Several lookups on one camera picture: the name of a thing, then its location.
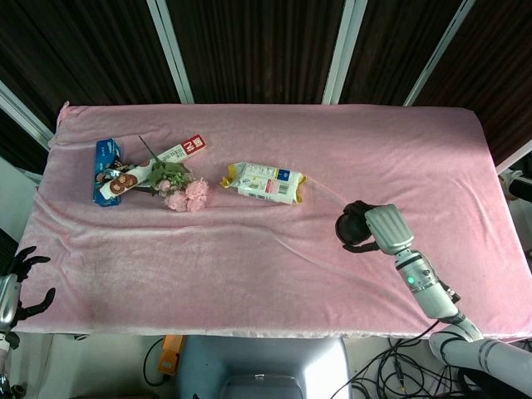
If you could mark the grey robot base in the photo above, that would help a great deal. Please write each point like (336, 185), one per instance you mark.
(262, 365)

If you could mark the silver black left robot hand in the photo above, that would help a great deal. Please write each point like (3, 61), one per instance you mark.
(8, 299)

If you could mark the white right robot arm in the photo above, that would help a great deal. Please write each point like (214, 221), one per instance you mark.
(432, 295)

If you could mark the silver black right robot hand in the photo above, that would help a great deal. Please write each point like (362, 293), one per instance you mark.
(388, 228)

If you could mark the orange power strip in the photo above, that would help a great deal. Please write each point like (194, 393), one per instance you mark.
(170, 353)

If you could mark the long white red cookie box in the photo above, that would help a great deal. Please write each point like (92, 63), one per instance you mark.
(124, 183)

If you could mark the black object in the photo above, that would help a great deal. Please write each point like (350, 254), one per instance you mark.
(351, 228)

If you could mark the dark brown partition panel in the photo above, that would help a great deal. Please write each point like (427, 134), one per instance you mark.
(503, 70)
(257, 50)
(399, 45)
(83, 50)

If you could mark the white yellow snack package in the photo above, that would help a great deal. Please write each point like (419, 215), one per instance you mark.
(266, 183)

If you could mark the pink artificial flower bouquet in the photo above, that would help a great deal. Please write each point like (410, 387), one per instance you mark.
(183, 189)

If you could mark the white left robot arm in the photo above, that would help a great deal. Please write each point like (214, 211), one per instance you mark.
(4, 365)

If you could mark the pink velvet table cloth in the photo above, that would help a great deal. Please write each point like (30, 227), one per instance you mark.
(266, 266)

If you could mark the white partition frame post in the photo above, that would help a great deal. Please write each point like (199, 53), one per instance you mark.
(170, 50)
(345, 50)
(440, 50)
(25, 112)
(515, 156)

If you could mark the blue cookie box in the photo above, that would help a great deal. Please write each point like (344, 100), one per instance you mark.
(104, 154)

